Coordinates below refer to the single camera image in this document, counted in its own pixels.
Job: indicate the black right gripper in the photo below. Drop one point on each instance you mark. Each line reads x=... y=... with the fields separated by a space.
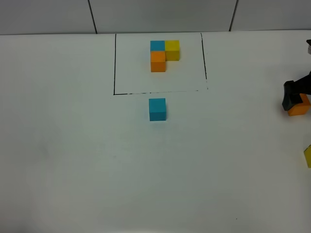
x=292 y=91

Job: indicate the blue template block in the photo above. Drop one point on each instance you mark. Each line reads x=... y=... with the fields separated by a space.
x=157 y=45

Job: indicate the yellow template block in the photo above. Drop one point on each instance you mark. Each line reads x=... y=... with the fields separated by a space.
x=172 y=50

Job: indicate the orange template block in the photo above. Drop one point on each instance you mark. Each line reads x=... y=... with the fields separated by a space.
x=158 y=61

